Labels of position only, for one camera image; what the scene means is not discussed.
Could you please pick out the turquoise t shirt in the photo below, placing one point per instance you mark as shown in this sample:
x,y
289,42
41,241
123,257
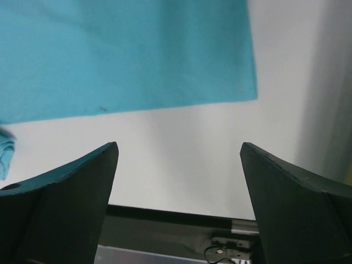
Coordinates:
x,y
64,59

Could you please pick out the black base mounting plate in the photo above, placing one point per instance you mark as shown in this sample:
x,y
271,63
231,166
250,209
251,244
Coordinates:
x,y
190,236

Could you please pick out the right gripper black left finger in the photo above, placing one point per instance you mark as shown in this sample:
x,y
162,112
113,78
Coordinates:
x,y
57,217

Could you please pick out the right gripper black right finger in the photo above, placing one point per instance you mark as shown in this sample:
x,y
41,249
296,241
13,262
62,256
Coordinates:
x,y
301,216

